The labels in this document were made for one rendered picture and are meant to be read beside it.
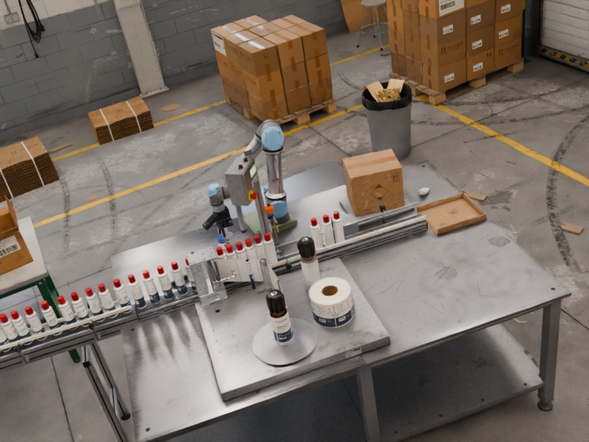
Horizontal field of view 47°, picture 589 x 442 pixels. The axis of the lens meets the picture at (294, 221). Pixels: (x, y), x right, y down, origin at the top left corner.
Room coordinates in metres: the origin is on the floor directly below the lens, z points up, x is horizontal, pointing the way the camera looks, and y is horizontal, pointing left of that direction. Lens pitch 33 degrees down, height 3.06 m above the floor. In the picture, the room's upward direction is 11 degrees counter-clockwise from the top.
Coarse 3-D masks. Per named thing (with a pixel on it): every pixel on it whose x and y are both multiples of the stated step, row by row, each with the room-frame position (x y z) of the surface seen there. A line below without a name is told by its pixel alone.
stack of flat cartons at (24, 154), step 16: (16, 144) 6.62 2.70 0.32; (32, 144) 6.55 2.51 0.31; (0, 160) 6.29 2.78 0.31; (16, 160) 6.21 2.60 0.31; (32, 160) 6.17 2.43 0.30; (48, 160) 6.25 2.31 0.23; (0, 176) 6.05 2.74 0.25; (16, 176) 6.11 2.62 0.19; (32, 176) 6.17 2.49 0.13; (48, 176) 6.22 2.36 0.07; (0, 192) 6.02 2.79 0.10; (16, 192) 6.08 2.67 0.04
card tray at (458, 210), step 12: (432, 204) 3.26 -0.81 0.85; (444, 204) 3.27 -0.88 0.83; (456, 204) 3.24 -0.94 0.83; (468, 204) 3.22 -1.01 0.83; (432, 216) 3.18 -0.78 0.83; (444, 216) 3.15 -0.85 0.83; (456, 216) 3.13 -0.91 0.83; (468, 216) 3.11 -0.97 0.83; (480, 216) 3.05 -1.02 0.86; (432, 228) 3.06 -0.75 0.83; (444, 228) 3.00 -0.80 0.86; (456, 228) 3.02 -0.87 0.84
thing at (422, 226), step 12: (372, 228) 3.11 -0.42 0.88; (408, 228) 3.04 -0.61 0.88; (420, 228) 3.05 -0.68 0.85; (372, 240) 3.00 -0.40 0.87; (384, 240) 3.02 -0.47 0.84; (336, 252) 2.96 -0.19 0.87; (348, 252) 2.98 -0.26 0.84; (300, 264) 2.92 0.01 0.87; (228, 288) 2.84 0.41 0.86; (240, 288) 2.85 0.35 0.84; (180, 300) 2.79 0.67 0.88; (192, 300) 2.80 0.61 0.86; (144, 312) 2.75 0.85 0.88; (156, 312) 2.76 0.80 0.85
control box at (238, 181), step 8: (240, 160) 3.06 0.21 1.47; (248, 160) 3.05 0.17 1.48; (232, 168) 2.99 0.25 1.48; (248, 168) 2.99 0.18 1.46; (256, 168) 3.07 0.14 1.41; (232, 176) 2.94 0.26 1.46; (240, 176) 2.93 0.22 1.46; (248, 176) 2.97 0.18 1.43; (232, 184) 2.95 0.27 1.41; (240, 184) 2.93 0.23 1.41; (248, 184) 2.95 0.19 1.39; (256, 184) 3.03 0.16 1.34; (232, 192) 2.95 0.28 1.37; (240, 192) 2.93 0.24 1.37; (248, 192) 2.94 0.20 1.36; (256, 192) 3.02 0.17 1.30; (232, 200) 2.96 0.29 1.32; (240, 200) 2.94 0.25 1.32; (248, 200) 2.93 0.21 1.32
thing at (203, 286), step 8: (200, 264) 2.72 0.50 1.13; (192, 272) 2.71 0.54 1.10; (200, 272) 2.72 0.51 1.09; (208, 272) 2.73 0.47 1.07; (200, 280) 2.72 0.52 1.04; (208, 280) 2.83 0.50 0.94; (216, 280) 2.76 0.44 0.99; (200, 288) 2.71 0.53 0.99; (208, 288) 2.75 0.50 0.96; (216, 288) 2.75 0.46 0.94; (224, 288) 2.74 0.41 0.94; (200, 296) 2.71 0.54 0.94; (208, 296) 2.72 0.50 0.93; (216, 296) 2.73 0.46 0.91
